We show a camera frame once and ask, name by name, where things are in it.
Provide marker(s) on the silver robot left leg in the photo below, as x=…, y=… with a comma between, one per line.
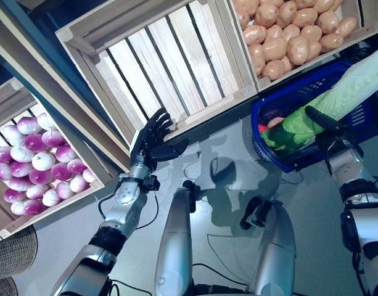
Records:
x=176, y=234

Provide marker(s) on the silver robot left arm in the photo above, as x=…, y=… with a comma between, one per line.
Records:
x=124, y=194

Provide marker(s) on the wooden display shelf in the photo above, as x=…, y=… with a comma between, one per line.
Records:
x=53, y=92

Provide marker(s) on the brown potato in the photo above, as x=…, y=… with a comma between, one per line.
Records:
x=275, y=122
x=255, y=34
x=328, y=21
x=286, y=64
x=243, y=21
x=331, y=41
x=314, y=49
x=346, y=26
x=275, y=48
x=267, y=15
x=304, y=17
x=247, y=6
x=291, y=31
x=311, y=32
x=298, y=49
x=274, y=31
x=257, y=58
x=274, y=69
x=287, y=12

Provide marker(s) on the purple white onion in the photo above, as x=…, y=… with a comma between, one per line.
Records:
x=76, y=166
x=36, y=142
x=34, y=207
x=79, y=183
x=37, y=191
x=22, y=153
x=40, y=177
x=14, y=195
x=53, y=138
x=51, y=197
x=46, y=121
x=65, y=153
x=64, y=189
x=21, y=169
x=17, y=208
x=3, y=171
x=28, y=125
x=6, y=134
x=61, y=171
x=3, y=154
x=90, y=175
x=19, y=184
x=43, y=161

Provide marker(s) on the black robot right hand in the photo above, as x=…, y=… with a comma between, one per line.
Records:
x=339, y=138

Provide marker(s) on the wooden onion crate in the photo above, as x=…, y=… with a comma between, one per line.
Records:
x=56, y=212

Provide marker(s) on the dark robot waist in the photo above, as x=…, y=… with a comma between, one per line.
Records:
x=219, y=290

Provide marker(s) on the grey woven basket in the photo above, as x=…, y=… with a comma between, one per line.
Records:
x=2, y=288
x=13, y=253

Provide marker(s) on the wooden potato crate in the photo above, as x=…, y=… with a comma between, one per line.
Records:
x=330, y=60

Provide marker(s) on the red tomato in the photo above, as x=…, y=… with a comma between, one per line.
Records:
x=262, y=128

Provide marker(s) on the wooden crate with white slats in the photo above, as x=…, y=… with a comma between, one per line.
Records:
x=213, y=115

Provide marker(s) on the silver robot right leg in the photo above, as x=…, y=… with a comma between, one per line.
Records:
x=276, y=246

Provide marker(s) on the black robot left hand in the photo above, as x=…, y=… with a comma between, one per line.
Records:
x=148, y=145

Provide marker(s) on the blue plastic shopping basket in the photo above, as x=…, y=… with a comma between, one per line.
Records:
x=278, y=158

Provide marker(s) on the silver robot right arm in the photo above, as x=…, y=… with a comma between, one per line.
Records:
x=349, y=172

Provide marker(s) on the silver robot leg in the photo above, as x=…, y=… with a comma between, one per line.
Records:
x=276, y=246
x=176, y=234

